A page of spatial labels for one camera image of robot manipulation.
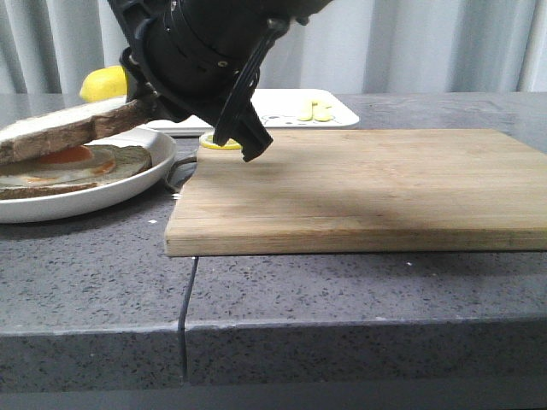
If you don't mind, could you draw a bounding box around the white rectangular tray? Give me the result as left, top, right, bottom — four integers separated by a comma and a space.
147, 89, 360, 137

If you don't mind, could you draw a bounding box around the wooden cutting board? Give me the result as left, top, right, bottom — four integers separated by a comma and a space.
165, 129, 546, 256

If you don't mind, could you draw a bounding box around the fried egg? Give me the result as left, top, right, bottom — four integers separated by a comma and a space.
0, 144, 117, 187

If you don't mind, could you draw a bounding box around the metal cutting board handle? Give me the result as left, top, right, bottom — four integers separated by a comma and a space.
163, 155, 197, 194

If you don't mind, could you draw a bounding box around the front yellow lemon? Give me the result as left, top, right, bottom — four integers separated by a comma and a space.
79, 66, 127, 103

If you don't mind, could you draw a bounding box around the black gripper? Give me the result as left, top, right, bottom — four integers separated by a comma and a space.
109, 1, 327, 161

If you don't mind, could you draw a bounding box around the white round plate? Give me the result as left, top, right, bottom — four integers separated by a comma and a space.
0, 126, 178, 225

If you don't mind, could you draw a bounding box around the grey curtain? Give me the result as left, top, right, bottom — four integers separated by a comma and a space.
1, 1, 546, 94

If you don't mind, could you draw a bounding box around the pale yellow plastic fork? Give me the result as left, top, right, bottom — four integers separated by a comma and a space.
297, 99, 316, 121

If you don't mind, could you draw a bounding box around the lemon slice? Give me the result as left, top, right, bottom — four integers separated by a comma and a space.
199, 132, 242, 150

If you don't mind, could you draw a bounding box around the pale yellow plastic spoon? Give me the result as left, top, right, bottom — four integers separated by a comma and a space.
312, 100, 333, 122

